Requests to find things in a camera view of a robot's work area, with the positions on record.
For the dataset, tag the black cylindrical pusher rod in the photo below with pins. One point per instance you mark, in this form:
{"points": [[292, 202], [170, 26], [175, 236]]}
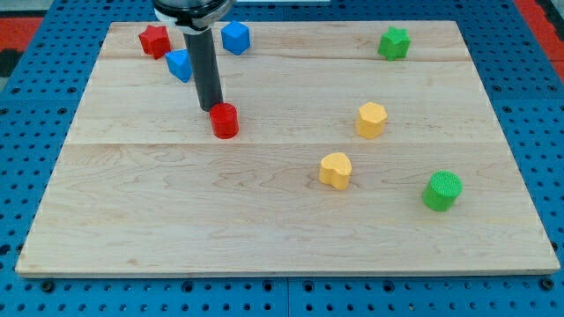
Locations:
{"points": [[203, 61]]}

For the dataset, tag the yellow heart block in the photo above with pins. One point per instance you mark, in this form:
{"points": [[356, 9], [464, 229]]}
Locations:
{"points": [[335, 169]]}

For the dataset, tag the blue triangular block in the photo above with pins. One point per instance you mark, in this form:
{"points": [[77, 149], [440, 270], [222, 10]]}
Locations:
{"points": [[178, 63]]}

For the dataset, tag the blue cube block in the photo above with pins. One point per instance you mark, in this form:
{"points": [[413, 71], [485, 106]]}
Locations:
{"points": [[235, 37]]}

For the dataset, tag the red star block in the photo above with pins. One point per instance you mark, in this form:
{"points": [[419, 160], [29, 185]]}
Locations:
{"points": [[155, 41]]}

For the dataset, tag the red cylinder block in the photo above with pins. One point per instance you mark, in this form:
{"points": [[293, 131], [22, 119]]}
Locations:
{"points": [[224, 120]]}

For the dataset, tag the yellow hexagon block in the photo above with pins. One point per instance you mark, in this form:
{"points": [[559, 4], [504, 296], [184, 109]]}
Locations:
{"points": [[371, 120]]}

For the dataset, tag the wooden board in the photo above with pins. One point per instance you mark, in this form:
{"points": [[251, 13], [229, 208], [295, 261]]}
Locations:
{"points": [[142, 188]]}

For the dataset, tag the green star block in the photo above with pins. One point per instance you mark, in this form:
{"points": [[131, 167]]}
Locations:
{"points": [[394, 44]]}

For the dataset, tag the green cylinder block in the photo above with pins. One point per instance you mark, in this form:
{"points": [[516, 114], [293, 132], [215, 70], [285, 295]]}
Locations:
{"points": [[442, 190]]}

